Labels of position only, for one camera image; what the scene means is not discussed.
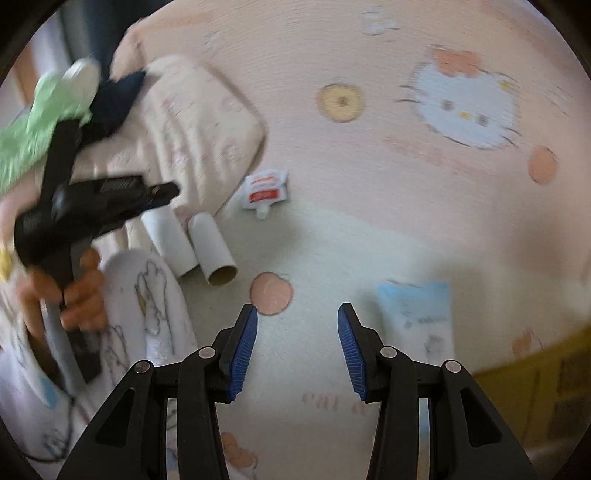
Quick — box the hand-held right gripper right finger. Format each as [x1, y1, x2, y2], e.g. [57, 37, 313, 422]
[337, 302, 541, 480]

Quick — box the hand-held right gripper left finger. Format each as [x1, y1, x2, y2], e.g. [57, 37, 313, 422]
[56, 304, 258, 480]

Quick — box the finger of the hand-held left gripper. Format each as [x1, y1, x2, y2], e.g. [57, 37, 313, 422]
[124, 181, 181, 217]

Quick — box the light blue tissue packet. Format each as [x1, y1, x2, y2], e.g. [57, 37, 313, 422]
[375, 279, 458, 366]

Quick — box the white spout pouch red label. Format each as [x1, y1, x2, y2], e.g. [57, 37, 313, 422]
[240, 168, 291, 220]

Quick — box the brown cardboard box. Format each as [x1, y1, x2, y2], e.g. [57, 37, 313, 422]
[471, 330, 588, 450]

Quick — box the person's left hand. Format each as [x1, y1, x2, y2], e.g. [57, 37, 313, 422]
[17, 249, 110, 334]

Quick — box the white cardboard tube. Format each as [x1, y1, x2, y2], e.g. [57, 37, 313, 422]
[140, 204, 200, 278]
[187, 212, 239, 287]

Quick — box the beige printed pillow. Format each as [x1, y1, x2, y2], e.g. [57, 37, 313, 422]
[69, 54, 269, 278]

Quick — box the light green cloth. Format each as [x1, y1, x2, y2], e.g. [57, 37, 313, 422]
[0, 58, 100, 197]

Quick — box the dark blue cloth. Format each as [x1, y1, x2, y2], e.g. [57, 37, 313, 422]
[79, 69, 149, 146]

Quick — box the white printed cloth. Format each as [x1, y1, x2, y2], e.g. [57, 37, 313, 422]
[0, 248, 200, 478]

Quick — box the pink cat printed mat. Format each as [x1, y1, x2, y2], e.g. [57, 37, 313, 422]
[113, 0, 591, 480]

